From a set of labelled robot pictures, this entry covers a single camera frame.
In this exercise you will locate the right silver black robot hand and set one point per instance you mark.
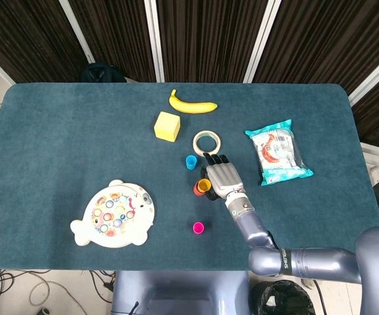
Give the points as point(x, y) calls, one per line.
point(224, 178)

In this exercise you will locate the yellow plastic cup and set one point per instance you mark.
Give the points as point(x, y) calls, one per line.
point(203, 186)

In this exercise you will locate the blue plastic cup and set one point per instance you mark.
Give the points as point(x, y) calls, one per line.
point(191, 162)

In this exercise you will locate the pink plastic cup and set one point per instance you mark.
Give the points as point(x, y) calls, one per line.
point(198, 228)

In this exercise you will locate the orange plastic cup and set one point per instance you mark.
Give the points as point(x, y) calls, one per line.
point(196, 191)

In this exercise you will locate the beige masking tape roll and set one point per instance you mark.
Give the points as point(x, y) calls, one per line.
point(196, 144)

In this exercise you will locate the teal clear snack bag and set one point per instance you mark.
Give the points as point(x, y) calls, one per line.
point(278, 154)

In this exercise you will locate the yellow foam cube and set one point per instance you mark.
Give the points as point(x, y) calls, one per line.
point(166, 128)

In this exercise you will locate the yellow banana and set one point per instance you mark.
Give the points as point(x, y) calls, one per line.
point(189, 106)

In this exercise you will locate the blue grey robot torso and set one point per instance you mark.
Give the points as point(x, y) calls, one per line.
point(176, 288)

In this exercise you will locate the white fish whack toy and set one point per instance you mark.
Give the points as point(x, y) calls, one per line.
point(114, 236)

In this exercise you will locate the black trash bin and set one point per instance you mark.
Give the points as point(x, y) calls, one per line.
point(284, 298)

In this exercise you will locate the dark blue backpack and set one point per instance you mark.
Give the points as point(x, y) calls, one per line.
point(101, 73)

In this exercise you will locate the teal felt table cover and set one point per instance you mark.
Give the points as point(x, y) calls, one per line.
point(61, 131)

